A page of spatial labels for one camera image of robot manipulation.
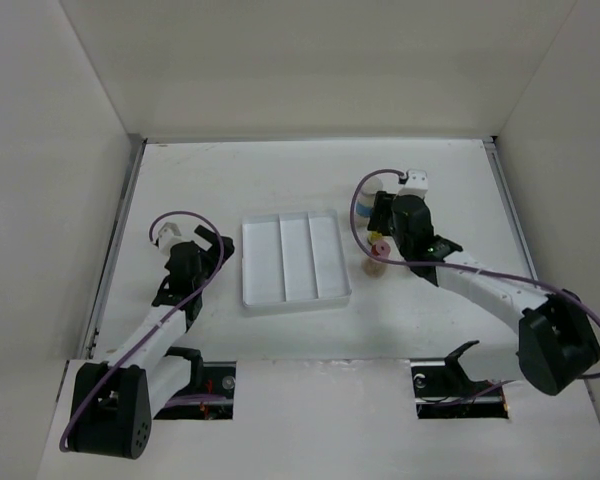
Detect blue label jar silver lid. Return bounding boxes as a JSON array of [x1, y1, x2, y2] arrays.
[[354, 176, 384, 223]]

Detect pink cap spice bottle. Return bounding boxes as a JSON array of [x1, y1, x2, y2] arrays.
[[362, 240, 391, 278]]

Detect yellow cap spice bottle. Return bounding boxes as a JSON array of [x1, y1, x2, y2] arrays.
[[367, 231, 383, 245]]

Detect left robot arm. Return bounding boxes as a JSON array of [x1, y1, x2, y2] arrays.
[[59, 226, 235, 459]]

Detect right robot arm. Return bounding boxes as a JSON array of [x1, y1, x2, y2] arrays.
[[368, 191, 600, 396]]

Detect white divided tray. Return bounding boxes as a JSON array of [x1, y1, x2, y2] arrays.
[[241, 209, 352, 316]]

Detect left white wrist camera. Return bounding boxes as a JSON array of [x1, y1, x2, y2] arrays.
[[154, 222, 184, 256]]

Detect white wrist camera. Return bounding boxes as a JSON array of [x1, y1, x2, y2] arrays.
[[397, 169, 429, 200], [154, 222, 184, 256]]

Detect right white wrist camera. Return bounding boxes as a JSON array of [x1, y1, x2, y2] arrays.
[[397, 169, 429, 200]]

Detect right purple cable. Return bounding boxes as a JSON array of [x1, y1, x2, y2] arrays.
[[349, 168, 600, 379]]

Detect purple cable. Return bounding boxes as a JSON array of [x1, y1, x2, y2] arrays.
[[349, 168, 600, 379], [59, 210, 226, 454]]

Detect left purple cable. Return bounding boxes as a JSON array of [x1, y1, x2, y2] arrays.
[[59, 210, 226, 454]]

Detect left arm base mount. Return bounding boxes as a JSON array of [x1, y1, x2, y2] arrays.
[[154, 347, 237, 421]]

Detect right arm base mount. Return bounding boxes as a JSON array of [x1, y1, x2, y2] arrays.
[[410, 340, 509, 420]]

